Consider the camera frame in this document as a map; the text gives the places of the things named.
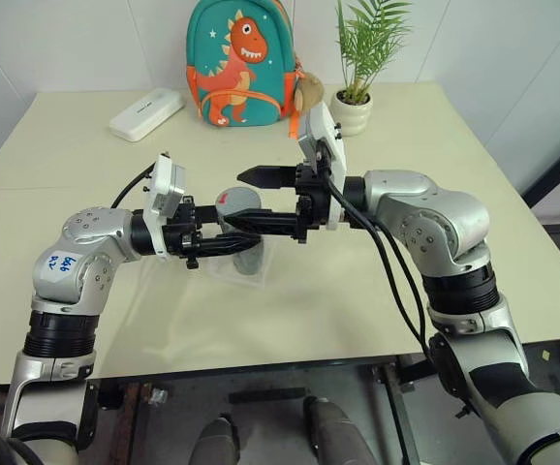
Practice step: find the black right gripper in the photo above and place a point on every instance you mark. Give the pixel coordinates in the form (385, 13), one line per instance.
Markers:
(311, 203)

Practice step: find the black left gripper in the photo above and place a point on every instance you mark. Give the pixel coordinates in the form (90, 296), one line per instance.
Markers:
(183, 237)

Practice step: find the grey jar lid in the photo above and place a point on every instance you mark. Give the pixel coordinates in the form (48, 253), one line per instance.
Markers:
(242, 198)

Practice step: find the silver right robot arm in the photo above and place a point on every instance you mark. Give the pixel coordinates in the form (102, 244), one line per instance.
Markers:
(435, 208)

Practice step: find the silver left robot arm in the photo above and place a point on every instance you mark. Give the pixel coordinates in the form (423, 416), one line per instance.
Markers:
(91, 227)

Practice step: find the clear plastic box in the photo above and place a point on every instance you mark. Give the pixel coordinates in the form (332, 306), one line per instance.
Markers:
(222, 272)

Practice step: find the white ribbed plant pot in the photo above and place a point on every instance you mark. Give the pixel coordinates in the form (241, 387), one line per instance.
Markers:
(352, 118)

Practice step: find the brown plush toy pendant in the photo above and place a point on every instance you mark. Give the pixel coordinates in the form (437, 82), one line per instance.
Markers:
(309, 89)

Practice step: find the white oblong case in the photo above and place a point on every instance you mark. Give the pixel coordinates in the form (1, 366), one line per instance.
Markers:
(144, 114)

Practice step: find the teal dinosaur backpack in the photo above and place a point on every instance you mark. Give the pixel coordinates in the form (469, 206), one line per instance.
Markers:
(241, 63)

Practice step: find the green palm plant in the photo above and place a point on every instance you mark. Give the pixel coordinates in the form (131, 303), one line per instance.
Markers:
(374, 26)

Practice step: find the rusty brown table leg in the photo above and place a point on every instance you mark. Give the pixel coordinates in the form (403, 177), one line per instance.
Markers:
(132, 426)

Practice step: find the dark grey rounded shape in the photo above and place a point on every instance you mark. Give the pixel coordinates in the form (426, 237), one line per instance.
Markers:
(338, 436)
(219, 443)

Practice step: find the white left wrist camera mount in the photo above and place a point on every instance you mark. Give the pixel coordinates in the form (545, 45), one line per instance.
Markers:
(166, 186)

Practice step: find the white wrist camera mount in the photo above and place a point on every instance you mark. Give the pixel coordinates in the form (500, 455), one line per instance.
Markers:
(166, 186)
(328, 131)

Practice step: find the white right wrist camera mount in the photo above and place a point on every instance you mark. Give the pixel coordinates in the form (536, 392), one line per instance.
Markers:
(328, 131)

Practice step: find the black table frame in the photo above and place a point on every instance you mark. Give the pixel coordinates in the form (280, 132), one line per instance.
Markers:
(398, 387)

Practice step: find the black metal side frame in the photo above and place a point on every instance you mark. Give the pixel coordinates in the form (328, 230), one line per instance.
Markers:
(558, 167)

